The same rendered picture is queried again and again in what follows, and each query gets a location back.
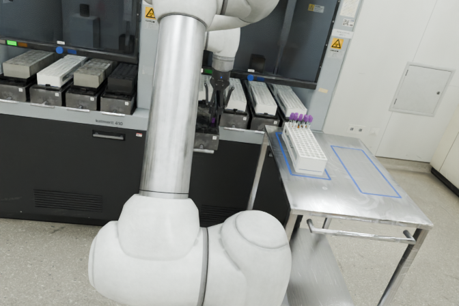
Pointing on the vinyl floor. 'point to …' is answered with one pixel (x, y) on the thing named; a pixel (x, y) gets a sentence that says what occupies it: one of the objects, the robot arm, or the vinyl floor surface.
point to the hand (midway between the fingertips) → (214, 113)
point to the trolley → (404, 207)
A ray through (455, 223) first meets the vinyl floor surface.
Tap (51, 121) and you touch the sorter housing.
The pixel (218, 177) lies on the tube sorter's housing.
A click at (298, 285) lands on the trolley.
